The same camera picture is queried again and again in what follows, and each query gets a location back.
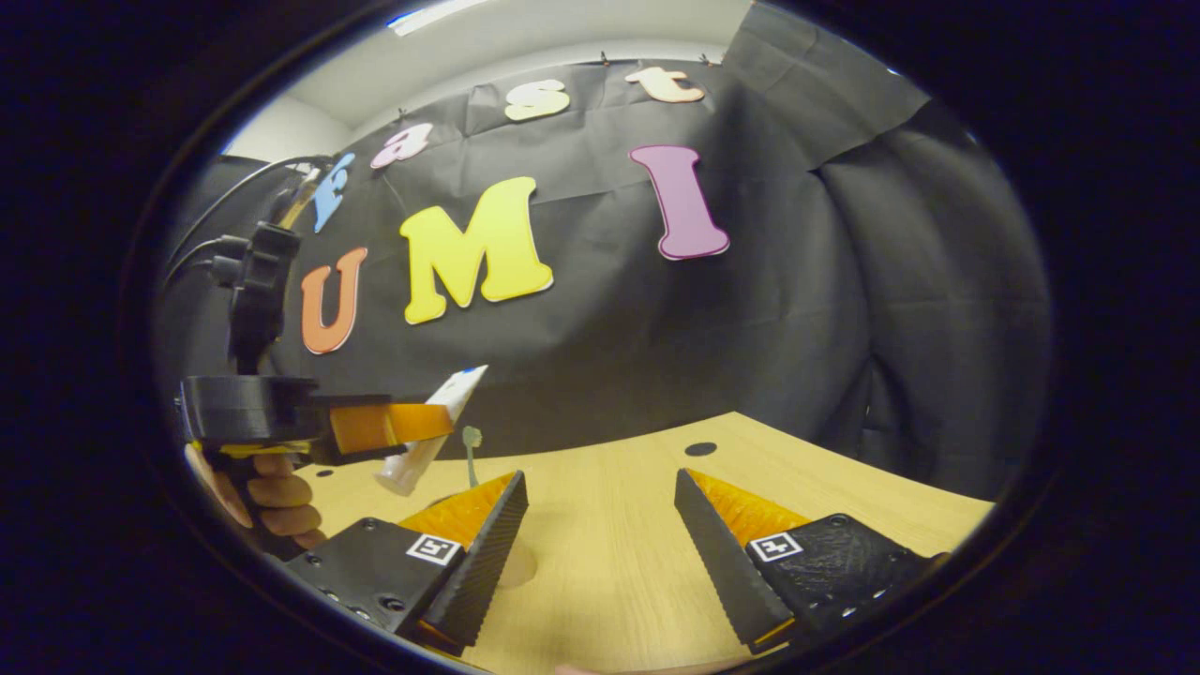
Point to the white toothpaste tube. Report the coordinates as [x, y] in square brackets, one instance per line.
[450, 398]

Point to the wooden desktop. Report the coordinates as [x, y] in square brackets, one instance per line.
[609, 525]

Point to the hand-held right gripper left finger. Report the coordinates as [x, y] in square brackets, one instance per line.
[483, 562]

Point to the pale green toothbrush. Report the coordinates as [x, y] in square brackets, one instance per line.
[471, 450]

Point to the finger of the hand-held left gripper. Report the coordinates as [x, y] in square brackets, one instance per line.
[375, 427]

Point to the black backdrop cloth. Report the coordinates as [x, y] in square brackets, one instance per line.
[703, 356]

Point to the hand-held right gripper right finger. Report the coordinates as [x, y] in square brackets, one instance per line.
[722, 562]

